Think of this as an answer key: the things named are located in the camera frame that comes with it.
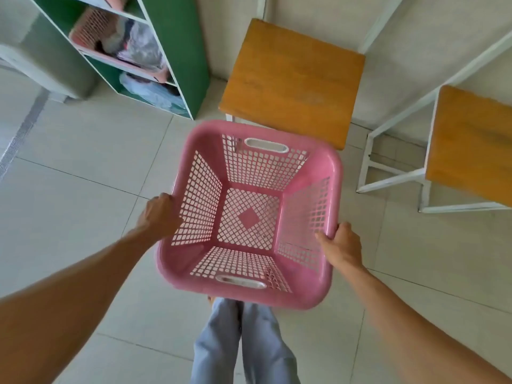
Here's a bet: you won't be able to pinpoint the person's right hand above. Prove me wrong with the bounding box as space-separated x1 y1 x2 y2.
314 222 364 272

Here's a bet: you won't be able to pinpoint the person's left hand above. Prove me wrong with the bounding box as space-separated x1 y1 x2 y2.
136 193 184 241

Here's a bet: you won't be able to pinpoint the pink plastic laundry basket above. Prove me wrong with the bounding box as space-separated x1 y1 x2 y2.
155 119 344 310

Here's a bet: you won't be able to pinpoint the person's right forearm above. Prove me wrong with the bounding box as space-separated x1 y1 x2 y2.
340 265 512 384

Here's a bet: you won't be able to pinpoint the person's left forearm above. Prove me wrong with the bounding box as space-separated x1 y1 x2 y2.
0 226 158 384

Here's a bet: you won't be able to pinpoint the light blue plastic bag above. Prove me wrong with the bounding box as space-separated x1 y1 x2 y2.
119 72 189 115

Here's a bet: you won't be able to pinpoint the person's light blue trousers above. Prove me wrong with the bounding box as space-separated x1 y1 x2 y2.
190 298 301 384

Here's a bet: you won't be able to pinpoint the green and white shelf unit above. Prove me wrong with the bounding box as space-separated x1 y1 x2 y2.
28 0 210 121

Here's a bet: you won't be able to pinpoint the clear plastic bag of clothes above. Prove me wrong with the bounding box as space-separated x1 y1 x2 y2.
116 20 169 74

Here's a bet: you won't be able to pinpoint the pink basket on shelf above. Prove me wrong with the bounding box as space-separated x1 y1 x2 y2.
69 6 121 52

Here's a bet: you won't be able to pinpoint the grey cabinet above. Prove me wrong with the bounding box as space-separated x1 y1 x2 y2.
0 0 101 101

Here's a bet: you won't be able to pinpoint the wooden table with white frame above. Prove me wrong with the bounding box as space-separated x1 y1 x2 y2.
356 32 512 214
218 0 406 151

